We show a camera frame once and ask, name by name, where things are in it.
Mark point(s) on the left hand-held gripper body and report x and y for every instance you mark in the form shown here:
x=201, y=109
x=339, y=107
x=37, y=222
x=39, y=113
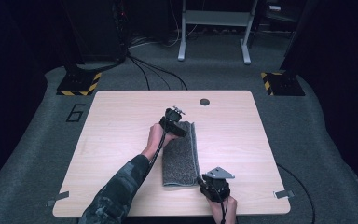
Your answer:
x=171, y=116

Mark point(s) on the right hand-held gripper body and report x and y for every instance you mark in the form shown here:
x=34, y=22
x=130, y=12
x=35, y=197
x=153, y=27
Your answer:
x=218, y=188

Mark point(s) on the grey towel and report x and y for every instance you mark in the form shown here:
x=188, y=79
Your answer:
x=180, y=158

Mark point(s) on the person's left hand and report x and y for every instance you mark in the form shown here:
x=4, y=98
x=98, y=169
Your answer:
x=157, y=137

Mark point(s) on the person's right hand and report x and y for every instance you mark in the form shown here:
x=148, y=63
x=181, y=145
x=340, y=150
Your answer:
x=219, y=210

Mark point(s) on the black table grommet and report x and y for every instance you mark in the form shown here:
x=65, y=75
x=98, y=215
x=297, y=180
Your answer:
x=204, y=102

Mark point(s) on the grey tape strip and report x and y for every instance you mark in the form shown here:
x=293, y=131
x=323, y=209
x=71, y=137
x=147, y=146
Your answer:
x=57, y=199
x=283, y=194

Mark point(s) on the black equipment cabinet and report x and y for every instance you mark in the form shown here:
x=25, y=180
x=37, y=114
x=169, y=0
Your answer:
x=96, y=31

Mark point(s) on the black stand column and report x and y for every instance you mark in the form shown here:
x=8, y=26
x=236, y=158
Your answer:
x=296, y=40

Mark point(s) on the black yellow striped base plate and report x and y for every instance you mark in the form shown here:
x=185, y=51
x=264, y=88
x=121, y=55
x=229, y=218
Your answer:
x=79, y=84
x=284, y=84

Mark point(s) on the white metal stand frame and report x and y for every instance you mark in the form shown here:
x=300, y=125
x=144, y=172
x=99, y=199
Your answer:
x=216, y=18

